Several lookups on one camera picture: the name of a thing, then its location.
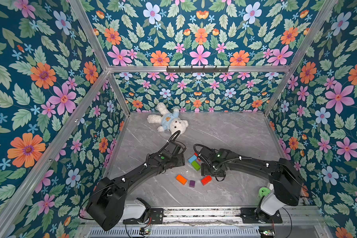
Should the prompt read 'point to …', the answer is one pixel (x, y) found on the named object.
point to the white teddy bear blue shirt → (170, 121)
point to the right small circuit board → (267, 232)
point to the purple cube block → (192, 183)
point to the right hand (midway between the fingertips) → (209, 171)
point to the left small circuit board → (144, 231)
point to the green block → (196, 165)
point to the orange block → (180, 179)
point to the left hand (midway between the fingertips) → (183, 159)
